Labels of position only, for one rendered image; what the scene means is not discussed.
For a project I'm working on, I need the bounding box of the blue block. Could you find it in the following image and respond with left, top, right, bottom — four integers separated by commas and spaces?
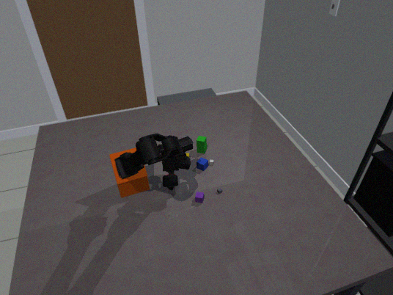
196, 157, 208, 171

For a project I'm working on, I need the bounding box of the purple cube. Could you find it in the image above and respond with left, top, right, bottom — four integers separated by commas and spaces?
195, 192, 204, 203

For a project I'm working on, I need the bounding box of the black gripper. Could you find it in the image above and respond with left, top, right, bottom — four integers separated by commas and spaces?
162, 157, 178, 190

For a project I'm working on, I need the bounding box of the green block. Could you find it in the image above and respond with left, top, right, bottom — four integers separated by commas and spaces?
197, 143, 207, 154
196, 136, 206, 148

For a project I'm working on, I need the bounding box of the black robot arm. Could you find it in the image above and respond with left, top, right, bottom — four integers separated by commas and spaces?
115, 134, 193, 179

